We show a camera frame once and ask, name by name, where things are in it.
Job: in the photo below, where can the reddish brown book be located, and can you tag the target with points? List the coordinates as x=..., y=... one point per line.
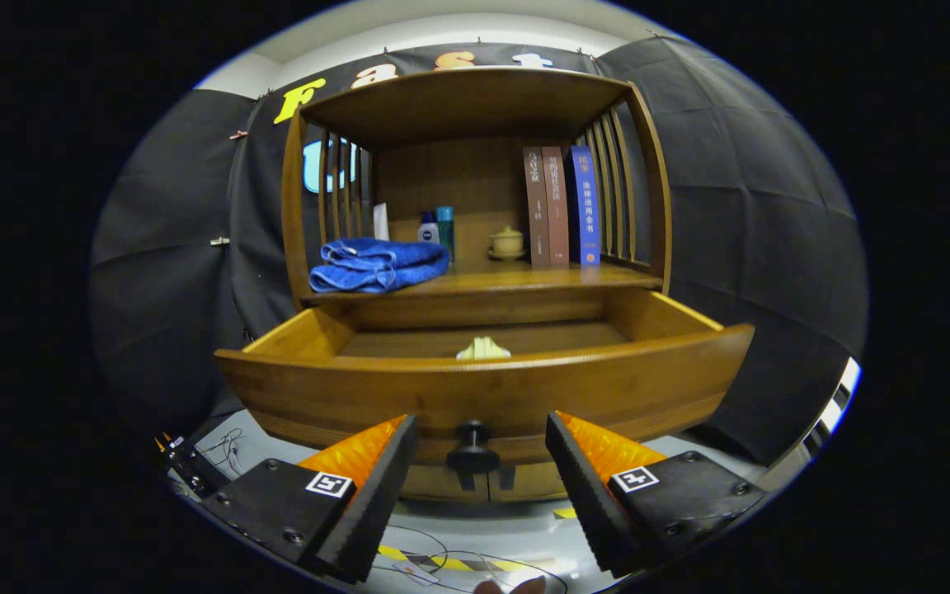
x=557, y=210

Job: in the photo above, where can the white tube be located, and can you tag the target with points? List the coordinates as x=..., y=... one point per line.
x=381, y=223

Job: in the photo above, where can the small yellow tape piece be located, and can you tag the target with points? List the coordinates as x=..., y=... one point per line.
x=566, y=513

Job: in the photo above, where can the white lotion bottle blue cap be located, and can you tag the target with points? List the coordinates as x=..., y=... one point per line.
x=428, y=231

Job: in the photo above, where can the wooden cabinet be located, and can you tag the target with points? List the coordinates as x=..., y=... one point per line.
x=467, y=173

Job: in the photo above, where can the wooden cabinet door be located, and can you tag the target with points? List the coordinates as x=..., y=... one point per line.
x=432, y=484
x=534, y=481

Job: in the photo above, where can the teal clear bottle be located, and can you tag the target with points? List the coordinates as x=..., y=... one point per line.
x=445, y=235

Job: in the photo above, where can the wooden drawer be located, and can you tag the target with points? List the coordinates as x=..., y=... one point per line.
x=524, y=388

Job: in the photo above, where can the black floor device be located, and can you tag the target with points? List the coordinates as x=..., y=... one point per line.
x=195, y=470

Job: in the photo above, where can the blue book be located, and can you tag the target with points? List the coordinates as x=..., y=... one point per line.
x=585, y=206

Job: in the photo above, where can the wooden countertop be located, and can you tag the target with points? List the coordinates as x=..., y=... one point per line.
x=524, y=279

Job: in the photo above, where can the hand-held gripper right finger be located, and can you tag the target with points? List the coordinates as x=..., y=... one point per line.
x=586, y=503

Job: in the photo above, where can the blue folded towel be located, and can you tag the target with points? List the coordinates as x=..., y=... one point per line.
x=376, y=260

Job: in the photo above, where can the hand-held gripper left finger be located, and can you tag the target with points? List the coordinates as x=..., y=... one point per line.
x=372, y=503

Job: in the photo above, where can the dark brown book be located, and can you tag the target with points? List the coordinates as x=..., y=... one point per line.
x=535, y=210

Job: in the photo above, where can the yellow black striped tape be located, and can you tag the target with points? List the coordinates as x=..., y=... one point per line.
x=442, y=563

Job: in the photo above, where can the beige lidded tea cup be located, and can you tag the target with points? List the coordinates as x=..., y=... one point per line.
x=507, y=243

